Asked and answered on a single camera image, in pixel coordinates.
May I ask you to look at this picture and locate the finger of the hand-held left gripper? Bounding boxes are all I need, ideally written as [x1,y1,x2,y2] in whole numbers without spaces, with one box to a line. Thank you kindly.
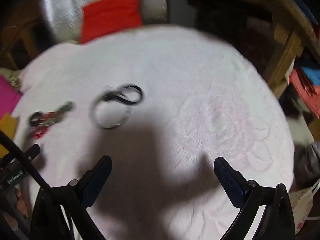
[21,144,41,162]

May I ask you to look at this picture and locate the grey cloth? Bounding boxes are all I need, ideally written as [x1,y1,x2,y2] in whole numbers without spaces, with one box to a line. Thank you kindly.
[294,141,320,188]

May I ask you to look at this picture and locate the black cable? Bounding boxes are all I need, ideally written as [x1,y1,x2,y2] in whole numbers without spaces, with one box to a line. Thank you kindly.
[0,130,52,192]

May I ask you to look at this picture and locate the floral paper bag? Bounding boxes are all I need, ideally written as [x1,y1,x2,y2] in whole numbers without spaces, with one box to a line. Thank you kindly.
[287,177,320,240]

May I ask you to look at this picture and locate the silver insulation sheet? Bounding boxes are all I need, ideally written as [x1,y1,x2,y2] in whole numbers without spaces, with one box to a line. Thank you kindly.
[40,0,168,43]

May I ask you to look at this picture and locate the wooden cabinet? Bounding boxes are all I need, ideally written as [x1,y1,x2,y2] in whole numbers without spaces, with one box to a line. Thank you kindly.
[0,0,50,70]

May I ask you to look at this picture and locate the black hair tie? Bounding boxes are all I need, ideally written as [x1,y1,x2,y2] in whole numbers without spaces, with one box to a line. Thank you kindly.
[29,111,45,127]

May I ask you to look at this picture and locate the white fluffy blanket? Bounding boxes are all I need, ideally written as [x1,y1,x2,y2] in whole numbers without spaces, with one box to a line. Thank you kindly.
[11,25,295,240]

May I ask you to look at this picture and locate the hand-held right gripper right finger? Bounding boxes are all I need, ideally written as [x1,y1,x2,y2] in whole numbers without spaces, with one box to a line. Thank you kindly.
[213,156,297,240]

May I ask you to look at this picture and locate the orange box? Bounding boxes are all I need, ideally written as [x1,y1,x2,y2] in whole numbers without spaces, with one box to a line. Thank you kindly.
[0,114,19,158]

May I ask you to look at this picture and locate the black cord necklace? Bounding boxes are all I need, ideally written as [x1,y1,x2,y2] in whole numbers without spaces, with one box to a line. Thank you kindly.
[101,84,145,107]

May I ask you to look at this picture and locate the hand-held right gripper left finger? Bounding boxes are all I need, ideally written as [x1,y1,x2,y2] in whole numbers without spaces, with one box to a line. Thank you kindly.
[30,155,113,240]

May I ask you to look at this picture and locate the wooden shelf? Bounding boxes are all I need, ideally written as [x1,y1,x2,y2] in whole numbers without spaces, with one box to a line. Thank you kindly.
[175,0,320,98]

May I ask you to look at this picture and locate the pink pillow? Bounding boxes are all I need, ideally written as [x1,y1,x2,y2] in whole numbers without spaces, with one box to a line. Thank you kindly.
[0,75,23,117]

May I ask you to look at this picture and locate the dark red bead bracelet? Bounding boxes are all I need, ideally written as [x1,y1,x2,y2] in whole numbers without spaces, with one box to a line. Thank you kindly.
[30,124,50,139]

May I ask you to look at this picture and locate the person's left hand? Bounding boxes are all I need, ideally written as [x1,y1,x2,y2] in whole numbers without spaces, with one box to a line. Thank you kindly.
[14,189,29,218]

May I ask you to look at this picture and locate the red pillow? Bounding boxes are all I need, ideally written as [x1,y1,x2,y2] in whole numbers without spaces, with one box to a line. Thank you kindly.
[80,0,143,44]

